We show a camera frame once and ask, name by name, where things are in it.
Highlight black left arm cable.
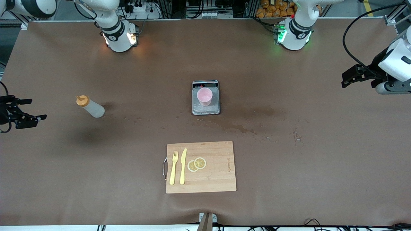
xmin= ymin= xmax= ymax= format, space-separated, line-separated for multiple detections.
xmin=342 ymin=0 xmax=411 ymax=77

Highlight pink plastic cup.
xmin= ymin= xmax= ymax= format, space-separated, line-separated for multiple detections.
xmin=197 ymin=88 xmax=213 ymax=107

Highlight silver digital kitchen scale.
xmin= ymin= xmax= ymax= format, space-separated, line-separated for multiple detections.
xmin=192 ymin=80 xmax=221 ymax=116

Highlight translucent squeeze bottle orange cap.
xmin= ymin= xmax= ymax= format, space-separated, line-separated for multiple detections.
xmin=76 ymin=95 xmax=105 ymax=118

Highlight white connector block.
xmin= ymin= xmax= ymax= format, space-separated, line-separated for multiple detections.
xmin=201 ymin=11 xmax=234 ymax=19

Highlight metal camera stand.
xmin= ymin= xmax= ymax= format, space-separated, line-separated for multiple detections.
xmin=197 ymin=212 xmax=218 ymax=231

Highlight aluminium frame post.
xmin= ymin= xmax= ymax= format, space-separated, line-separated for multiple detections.
xmin=13 ymin=10 xmax=48 ymax=30
xmin=384 ymin=0 xmax=411 ymax=36

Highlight yellow plastic knife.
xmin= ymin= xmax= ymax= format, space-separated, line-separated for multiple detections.
xmin=179 ymin=148 xmax=188 ymax=185

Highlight orange snack packs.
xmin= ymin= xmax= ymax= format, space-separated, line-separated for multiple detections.
xmin=256 ymin=0 xmax=321 ymax=18

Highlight brown table cover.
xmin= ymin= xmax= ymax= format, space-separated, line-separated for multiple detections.
xmin=0 ymin=19 xmax=411 ymax=227

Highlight white power strip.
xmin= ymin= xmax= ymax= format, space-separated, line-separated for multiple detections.
xmin=127 ymin=3 xmax=161 ymax=20

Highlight yellow plastic fork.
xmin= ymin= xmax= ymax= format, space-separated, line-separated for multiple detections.
xmin=169 ymin=151 xmax=179 ymax=185

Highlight wooden cutting board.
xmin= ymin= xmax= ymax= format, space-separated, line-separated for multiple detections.
xmin=162 ymin=141 xmax=237 ymax=194

